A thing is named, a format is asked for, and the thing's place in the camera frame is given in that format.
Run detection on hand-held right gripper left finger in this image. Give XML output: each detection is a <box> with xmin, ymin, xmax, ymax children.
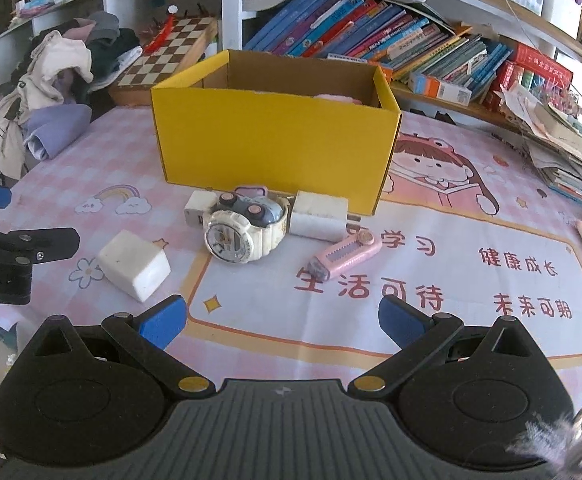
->
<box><xmin>31</xmin><ymin>295</ymin><xmax>212</xmax><ymax>393</ymax></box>

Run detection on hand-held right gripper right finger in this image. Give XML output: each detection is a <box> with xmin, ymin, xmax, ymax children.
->
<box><xmin>347</xmin><ymin>295</ymin><xmax>547</xmax><ymax>393</ymax></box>

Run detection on white rounded charger block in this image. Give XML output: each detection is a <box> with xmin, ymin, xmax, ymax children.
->
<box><xmin>97</xmin><ymin>230</ymin><xmax>172</xmax><ymax>303</ymax></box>

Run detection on pink utility knife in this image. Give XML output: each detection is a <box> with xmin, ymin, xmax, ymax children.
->
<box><xmin>305</xmin><ymin>230</ymin><xmax>383</xmax><ymax>281</ymax></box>

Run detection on pink checked printed desk mat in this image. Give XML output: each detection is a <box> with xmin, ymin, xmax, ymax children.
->
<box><xmin>0</xmin><ymin>105</ymin><xmax>582</xmax><ymax>411</ymax></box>

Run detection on lilac garment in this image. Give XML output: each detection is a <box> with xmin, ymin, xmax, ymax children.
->
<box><xmin>23</xmin><ymin>104</ymin><xmax>92</xmax><ymax>162</ymax></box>

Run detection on cream wrist watch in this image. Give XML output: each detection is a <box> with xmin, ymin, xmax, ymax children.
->
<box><xmin>204</xmin><ymin>195</ymin><xmax>292</xmax><ymax>264</ymax></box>

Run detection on small white adapter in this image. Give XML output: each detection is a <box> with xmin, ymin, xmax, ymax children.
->
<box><xmin>184</xmin><ymin>191</ymin><xmax>220</xmax><ymax>227</ymax></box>

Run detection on white charger with prongs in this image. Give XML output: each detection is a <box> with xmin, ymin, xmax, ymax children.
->
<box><xmin>289</xmin><ymin>190</ymin><xmax>361</xmax><ymax>242</ymax></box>

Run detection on grey-blue toy car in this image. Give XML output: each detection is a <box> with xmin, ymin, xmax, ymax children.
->
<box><xmin>218</xmin><ymin>192</ymin><xmax>280</xmax><ymax>226</ymax></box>

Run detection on pile of dark clothes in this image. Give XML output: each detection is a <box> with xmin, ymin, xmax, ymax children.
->
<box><xmin>61</xmin><ymin>10</ymin><xmax>144</xmax><ymax>94</ymax></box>

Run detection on grey fluffy charm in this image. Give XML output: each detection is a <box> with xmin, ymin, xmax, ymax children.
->
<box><xmin>508</xmin><ymin>400</ymin><xmax>582</xmax><ymax>480</ymax></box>

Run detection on yellow cardboard box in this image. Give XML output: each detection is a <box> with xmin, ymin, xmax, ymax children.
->
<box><xmin>151</xmin><ymin>49</ymin><xmax>403</xmax><ymax>217</ymax></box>

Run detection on pink item inside box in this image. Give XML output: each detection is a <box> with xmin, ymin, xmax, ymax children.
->
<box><xmin>315</xmin><ymin>92</ymin><xmax>363</xmax><ymax>106</ymax></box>

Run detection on wooden chessboard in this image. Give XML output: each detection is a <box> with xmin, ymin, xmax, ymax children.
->
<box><xmin>108</xmin><ymin>16</ymin><xmax>219</xmax><ymax>106</ymax></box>

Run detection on orange and white carton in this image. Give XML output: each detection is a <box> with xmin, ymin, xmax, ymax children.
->
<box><xmin>408</xmin><ymin>71</ymin><xmax>473</xmax><ymax>106</ymax></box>

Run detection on red festive stick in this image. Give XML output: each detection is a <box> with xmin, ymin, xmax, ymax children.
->
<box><xmin>143</xmin><ymin>5</ymin><xmax>179</xmax><ymax>54</ymax></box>

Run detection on stack of papers and booklets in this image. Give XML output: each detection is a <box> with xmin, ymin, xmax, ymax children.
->
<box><xmin>501</xmin><ymin>84</ymin><xmax>582</xmax><ymax>207</ymax></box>

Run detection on red thick books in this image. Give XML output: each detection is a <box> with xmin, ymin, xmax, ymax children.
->
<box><xmin>482</xmin><ymin>42</ymin><xmax>574</xmax><ymax>112</ymax></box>

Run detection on row of colourful books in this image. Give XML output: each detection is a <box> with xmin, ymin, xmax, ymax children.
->
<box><xmin>243</xmin><ymin>0</ymin><xmax>514</xmax><ymax>106</ymax></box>

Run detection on white shelf unit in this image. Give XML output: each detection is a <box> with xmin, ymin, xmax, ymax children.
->
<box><xmin>0</xmin><ymin>0</ymin><xmax>582</xmax><ymax>128</ymax></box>

